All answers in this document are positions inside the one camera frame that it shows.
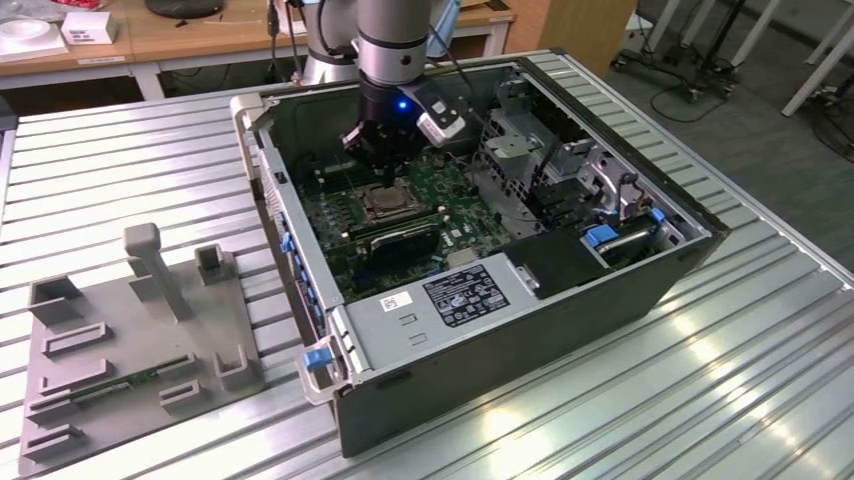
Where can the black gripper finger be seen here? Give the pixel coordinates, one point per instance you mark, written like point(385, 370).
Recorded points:
point(391, 179)

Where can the silver CPU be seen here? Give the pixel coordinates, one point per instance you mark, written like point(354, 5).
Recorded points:
point(395, 201)

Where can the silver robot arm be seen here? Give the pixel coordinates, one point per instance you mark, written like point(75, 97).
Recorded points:
point(390, 55)

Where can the CPU socket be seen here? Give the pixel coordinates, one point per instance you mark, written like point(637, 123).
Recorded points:
point(371, 216)

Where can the blue slot clip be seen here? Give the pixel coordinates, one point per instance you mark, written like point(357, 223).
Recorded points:
point(286, 242)

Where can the silver coin battery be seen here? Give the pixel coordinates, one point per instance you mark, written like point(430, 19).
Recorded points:
point(437, 161)

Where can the green motherboard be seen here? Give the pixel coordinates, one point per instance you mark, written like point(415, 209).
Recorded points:
point(467, 210)

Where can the metal drive cage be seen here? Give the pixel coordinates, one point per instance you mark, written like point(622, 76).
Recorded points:
point(514, 145)

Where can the black drive bay shroud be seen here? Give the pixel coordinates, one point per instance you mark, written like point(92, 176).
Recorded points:
point(547, 265)

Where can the gray power supply unit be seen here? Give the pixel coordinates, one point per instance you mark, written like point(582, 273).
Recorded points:
point(401, 340)

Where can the wooden desk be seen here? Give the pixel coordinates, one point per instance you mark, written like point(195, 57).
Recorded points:
point(201, 40)

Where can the wooden cabinet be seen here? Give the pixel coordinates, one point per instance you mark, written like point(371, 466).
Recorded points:
point(581, 30)

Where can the blue case latch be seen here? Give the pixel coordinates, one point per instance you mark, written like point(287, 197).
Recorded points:
point(317, 359)

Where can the black round object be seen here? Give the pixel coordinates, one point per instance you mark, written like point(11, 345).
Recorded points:
point(183, 6)

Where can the small blue clip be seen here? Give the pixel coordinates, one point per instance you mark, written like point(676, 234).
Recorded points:
point(657, 216)

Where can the black PC case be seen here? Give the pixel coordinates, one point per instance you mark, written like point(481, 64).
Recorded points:
point(501, 380)

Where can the white cardboard box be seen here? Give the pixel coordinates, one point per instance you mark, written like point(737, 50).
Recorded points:
point(90, 25)

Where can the black wheeled stand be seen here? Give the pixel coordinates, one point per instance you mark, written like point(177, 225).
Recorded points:
point(704, 70)

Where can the gray parts rack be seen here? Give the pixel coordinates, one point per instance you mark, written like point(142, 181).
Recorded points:
point(134, 340)

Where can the red packet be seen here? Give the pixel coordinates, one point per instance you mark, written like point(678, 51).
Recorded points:
point(80, 4)

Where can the white plastic bowl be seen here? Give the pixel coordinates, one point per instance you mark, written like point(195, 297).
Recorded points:
point(27, 35)

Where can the green RAM stick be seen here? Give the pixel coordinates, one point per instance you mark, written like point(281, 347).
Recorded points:
point(114, 387)

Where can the white table leg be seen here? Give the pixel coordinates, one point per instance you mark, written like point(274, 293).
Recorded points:
point(801, 97)

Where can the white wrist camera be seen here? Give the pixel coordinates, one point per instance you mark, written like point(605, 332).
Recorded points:
point(441, 125)

